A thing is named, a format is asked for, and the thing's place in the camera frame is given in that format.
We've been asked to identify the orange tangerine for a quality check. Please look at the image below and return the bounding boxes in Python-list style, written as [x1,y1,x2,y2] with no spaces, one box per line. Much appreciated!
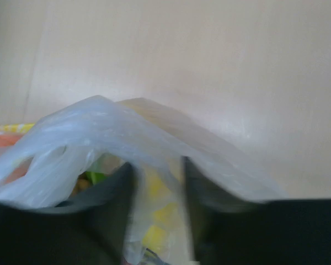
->
[0,131,32,184]

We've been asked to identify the green starfruit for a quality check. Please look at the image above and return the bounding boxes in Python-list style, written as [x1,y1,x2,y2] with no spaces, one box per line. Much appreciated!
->
[85,161,110,185]

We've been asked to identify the clear plastic bag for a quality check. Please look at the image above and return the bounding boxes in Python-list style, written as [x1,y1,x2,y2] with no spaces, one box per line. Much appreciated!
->
[0,96,285,264]

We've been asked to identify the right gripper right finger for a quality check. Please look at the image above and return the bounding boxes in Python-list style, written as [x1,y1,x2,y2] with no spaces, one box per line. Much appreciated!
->
[183,157,331,264]

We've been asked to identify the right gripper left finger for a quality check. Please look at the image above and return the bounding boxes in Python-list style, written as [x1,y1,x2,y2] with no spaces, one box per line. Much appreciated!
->
[0,163,135,264]

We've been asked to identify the yellow banana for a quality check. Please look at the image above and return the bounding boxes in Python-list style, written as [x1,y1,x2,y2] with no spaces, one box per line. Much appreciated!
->
[142,168,181,256]

